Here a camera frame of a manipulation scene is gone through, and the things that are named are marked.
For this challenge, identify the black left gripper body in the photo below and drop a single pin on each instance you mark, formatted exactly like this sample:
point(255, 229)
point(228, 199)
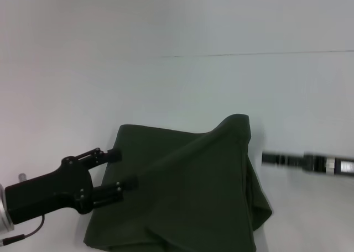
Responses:
point(49, 194)

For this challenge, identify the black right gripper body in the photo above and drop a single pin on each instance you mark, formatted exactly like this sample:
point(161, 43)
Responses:
point(329, 165)

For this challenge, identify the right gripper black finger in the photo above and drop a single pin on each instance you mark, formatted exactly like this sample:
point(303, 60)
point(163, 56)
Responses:
point(282, 159)

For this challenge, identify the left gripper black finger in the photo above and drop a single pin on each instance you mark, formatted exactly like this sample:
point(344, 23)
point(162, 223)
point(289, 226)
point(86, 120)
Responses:
point(113, 192)
point(102, 155)

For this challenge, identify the dark green FREE T-shirt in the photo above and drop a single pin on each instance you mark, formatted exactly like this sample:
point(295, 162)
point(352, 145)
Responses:
point(188, 185)

